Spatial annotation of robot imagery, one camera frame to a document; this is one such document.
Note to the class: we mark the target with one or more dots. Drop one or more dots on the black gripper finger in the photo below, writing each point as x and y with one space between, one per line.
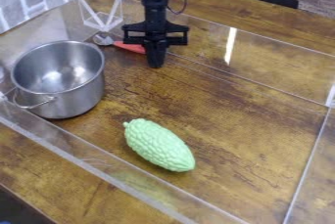
160 52
150 53

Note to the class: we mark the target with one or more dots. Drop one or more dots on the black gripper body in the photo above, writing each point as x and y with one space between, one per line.
173 33

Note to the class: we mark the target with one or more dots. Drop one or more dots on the stainless steel pot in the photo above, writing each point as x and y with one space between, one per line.
58 78

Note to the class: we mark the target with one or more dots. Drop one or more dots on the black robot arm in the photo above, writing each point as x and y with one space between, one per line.
154 15

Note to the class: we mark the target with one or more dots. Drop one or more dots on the orange spoon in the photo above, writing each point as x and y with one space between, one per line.
106 40

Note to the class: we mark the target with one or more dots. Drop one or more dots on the clear acrylic tray walls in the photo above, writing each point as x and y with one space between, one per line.
246 94

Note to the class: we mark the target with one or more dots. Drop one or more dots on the green bitter gourd toy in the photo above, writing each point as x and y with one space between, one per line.
159 145

